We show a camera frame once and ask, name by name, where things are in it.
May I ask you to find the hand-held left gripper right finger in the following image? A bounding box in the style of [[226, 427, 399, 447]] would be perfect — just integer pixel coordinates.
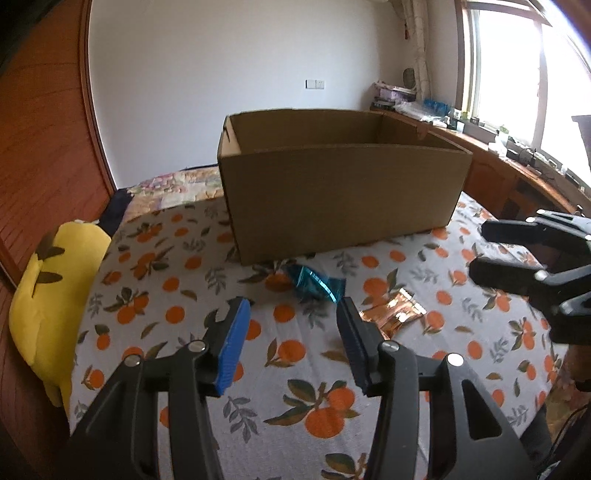
[[335, 296, 532, 480]]

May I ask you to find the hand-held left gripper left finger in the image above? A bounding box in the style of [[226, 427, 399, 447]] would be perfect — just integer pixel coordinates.
[[69, 296, 251, 480]]

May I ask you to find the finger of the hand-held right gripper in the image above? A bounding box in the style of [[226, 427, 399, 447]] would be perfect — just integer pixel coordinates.
[[468, 256, 591, 319], [480, 209, 591, 261]]

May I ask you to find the teal foil snack packet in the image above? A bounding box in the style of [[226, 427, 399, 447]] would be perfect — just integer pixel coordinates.
[[281, 265, 347, 305]]

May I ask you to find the brown cardboard box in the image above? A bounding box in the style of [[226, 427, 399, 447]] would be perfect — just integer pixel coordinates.
[[217, 108, 474, 266]]

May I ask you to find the small copper foil snack packet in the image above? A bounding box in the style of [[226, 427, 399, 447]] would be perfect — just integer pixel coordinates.
[[360, 288, 426, 340]]

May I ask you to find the wooden window cabinet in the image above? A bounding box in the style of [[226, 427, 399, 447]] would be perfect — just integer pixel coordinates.
[[369, 108, 591, 222]]

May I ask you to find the orange fruit print bed sheet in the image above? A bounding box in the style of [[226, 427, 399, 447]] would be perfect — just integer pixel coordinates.
[[69, 191, 568, 480]]

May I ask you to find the bright window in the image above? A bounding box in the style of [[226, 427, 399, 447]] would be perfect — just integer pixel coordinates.
[[455, 0, 591, 185]]

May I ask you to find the patchwork quilt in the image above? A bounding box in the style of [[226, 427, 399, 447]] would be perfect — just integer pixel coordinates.
[[124, 166, 223, 205]]

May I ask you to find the stack of small boxes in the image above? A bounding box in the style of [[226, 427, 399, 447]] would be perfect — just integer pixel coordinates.
[[372, 82, 419, 112]]

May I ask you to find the dark navy cloth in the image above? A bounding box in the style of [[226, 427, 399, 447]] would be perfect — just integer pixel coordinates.
[[99, 188, 134, 232]]

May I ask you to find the yellow plush toy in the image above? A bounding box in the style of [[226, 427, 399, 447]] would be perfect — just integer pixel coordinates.
[[9, 220, 112, 409]]

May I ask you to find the patterned curtain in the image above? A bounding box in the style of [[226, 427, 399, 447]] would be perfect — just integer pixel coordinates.
[[402, 0, 432, 100]]

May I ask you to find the wooden wardrobe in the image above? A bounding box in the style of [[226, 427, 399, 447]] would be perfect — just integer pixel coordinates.
[[0, 0, 116, 296]]

